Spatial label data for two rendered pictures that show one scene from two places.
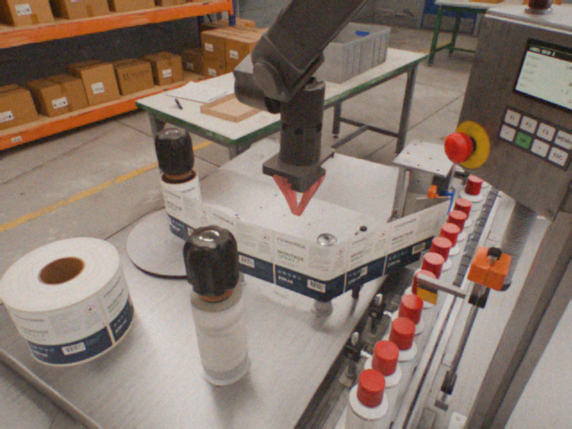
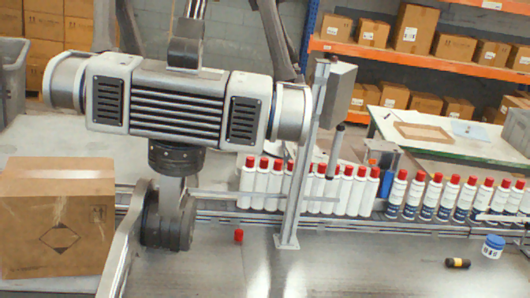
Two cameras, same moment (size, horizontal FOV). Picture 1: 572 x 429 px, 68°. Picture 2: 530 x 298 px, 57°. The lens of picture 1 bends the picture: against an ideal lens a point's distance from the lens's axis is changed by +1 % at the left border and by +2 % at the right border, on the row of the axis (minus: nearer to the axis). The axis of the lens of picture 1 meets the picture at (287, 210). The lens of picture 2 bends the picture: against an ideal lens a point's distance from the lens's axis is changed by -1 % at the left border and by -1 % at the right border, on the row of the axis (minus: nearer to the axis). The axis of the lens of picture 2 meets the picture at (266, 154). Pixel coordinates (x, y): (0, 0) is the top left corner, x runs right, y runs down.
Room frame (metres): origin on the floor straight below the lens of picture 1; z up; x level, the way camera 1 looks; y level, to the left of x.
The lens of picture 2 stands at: (-0.74, -1.32, 1.82)
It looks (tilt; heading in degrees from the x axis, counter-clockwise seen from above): 24 degrees down; 47
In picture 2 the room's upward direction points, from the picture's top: 10 degrees clockwise
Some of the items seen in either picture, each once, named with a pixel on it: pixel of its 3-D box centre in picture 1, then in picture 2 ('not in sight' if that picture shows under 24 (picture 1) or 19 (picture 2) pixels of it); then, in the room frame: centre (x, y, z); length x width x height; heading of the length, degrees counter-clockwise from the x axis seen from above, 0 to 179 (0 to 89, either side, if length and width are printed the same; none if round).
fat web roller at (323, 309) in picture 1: (324, 275); not in sight; (0.63, -0.07, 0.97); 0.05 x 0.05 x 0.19
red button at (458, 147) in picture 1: (460, 147); not in sight; (0.48, -0.21, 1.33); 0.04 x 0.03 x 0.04; 23
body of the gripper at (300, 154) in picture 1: (300, 144); not in sight; (0.53, -0.02, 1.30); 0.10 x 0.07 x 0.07; 149
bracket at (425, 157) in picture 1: (427, 156); (382, 145); (0.82, -0.30, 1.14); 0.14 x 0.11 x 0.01; 148
